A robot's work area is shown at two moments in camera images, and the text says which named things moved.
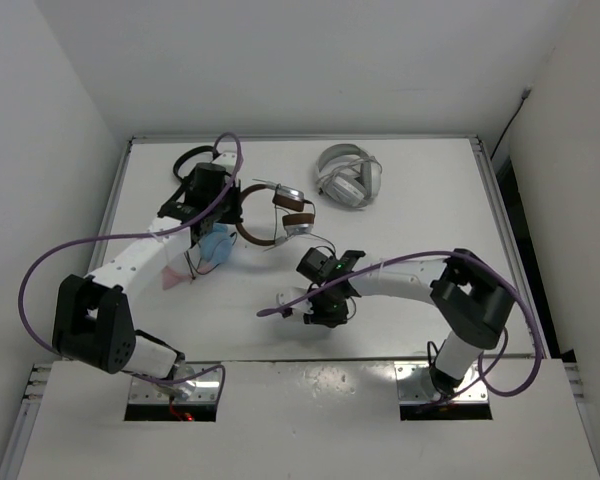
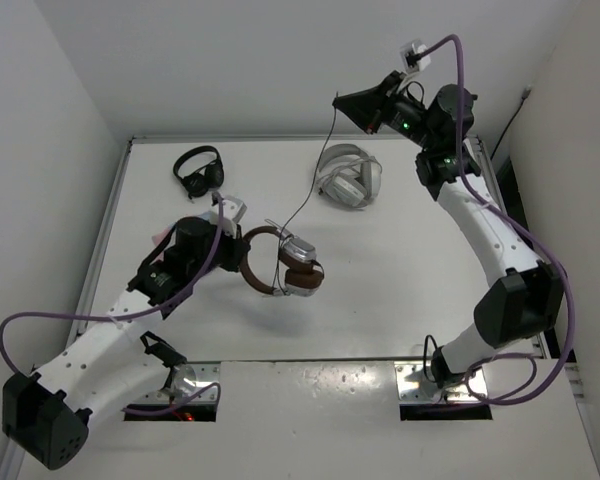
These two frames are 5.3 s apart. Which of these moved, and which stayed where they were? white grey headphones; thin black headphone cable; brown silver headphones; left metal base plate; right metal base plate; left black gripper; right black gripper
Moved: brown silver headphones; thin black headphone cable; right black gripper; left black gripper
Stayed: white grey headphones; right metal base plate; left metal base plate
